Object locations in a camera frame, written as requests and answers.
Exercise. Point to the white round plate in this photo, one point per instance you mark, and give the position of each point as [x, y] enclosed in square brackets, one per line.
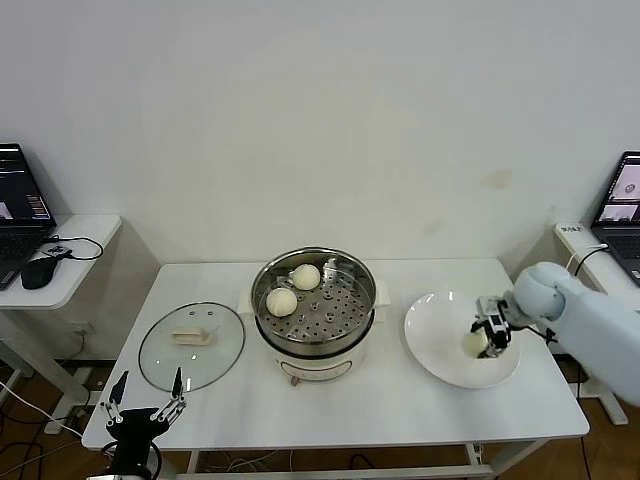
[440, 350]

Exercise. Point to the grey laptop with camera views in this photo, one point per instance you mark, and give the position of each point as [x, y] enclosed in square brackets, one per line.
[620, 200]

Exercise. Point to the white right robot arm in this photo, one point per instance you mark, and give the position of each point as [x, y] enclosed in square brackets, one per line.
[590, 325]

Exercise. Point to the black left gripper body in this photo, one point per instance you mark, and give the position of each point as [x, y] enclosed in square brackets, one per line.
[136, 427]

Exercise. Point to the small black usb hub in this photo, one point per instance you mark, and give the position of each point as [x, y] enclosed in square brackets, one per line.
[56, 251]

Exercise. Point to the white electric cooker base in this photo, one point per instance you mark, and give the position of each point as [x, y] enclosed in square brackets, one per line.
[320, 370]

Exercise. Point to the black computer mouse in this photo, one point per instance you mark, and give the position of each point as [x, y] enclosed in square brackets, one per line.
[39, 272]

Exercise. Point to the white main table frame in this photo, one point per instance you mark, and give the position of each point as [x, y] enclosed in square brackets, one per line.
[410, 470]

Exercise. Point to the white wall socket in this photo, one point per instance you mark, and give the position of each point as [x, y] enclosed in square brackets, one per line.
[82, 330]

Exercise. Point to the white side table with mouse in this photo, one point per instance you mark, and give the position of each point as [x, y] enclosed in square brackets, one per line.
[85, 235]

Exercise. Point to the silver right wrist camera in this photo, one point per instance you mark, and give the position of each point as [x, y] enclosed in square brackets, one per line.
[487, 305]

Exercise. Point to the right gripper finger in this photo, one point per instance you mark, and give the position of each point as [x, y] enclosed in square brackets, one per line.
[499, 342]
[478, 326]

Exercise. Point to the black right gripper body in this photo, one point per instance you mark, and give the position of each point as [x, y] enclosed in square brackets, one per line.
[511, 316]

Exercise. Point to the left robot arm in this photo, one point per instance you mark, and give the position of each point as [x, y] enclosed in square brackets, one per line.
[131, 472]

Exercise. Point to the white steamed baozi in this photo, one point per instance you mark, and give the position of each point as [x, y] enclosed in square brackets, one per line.
[306, 276]
[473, 345]
[281, 301]

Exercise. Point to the white paper label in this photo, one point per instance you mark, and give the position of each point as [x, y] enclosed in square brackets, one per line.
[572, 229]

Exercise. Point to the white side table with label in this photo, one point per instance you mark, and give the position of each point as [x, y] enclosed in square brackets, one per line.
[590, 267]

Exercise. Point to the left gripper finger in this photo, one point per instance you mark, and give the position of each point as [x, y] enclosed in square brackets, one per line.
[120, 392]
[177, 387]

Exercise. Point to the black laptop with dark screen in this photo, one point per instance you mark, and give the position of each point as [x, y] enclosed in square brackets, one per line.
[20, 200]

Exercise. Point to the white floor power strip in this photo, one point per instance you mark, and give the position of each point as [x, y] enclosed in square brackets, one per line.
[60, 426]

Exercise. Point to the stainless steel steamer basket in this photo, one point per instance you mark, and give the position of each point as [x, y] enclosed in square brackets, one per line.
[350, 320]

